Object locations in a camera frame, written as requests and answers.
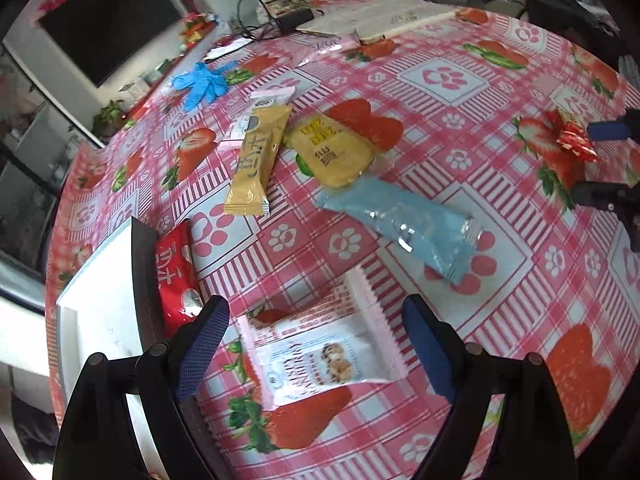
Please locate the white paper sheet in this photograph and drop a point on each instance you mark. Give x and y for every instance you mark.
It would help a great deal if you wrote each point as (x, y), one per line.
(222, 52)

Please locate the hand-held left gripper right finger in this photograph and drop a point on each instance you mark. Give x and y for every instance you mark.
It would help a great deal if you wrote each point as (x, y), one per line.
(427, 355)

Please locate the green potted plant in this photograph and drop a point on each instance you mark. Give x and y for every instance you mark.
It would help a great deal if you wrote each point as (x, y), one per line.
(110, 112)

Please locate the small red candy packet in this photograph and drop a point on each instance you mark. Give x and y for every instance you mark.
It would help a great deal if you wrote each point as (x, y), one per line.
(575, 140)

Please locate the long yellow snack packet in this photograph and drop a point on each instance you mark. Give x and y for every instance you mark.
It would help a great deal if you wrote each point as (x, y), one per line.
(252, 165)

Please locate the yellow rice cracker packet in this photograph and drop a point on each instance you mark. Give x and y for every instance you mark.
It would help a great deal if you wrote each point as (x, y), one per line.
(330, 152)

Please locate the flower gift basket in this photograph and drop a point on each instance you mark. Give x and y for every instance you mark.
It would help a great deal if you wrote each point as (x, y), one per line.
(192, 25)

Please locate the strawberry print tablecloth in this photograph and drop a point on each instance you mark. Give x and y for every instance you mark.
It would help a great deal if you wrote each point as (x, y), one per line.
(500, 270)

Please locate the light blue snack packet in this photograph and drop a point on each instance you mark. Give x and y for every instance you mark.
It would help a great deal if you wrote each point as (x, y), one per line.
(405, 222)

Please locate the black flat television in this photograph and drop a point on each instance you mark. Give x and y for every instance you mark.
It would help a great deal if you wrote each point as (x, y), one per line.
(110, 25)

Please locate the black power adapter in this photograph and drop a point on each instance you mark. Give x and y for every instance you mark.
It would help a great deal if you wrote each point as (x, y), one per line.
(295, 19)

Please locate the dark cloth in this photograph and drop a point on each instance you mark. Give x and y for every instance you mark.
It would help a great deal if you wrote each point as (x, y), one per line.
(555, 7)

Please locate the red snack packet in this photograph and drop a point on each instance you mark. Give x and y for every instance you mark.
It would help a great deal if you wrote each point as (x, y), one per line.
(175, 275)

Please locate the white shallow tray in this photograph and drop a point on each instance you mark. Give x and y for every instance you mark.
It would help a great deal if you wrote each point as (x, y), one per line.
(100, 300)

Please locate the blue rubber glove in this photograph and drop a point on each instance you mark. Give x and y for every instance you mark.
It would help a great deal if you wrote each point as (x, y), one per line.
(197, 76)
(202, 95)

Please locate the pale pink packet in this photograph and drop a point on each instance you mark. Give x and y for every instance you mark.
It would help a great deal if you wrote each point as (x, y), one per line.
(327, 47)

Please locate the white nut print snack packet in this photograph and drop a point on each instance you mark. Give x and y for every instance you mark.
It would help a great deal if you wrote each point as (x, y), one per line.
(310, 355)

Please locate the pink clear snack packet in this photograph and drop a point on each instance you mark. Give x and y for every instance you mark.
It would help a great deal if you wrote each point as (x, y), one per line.
(272, 95)

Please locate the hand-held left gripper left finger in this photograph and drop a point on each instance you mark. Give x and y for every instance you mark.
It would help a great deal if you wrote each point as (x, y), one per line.
(200, 355)

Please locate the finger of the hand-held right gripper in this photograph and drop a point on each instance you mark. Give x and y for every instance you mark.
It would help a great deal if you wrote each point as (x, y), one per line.
(607, 130)
(600, 194)

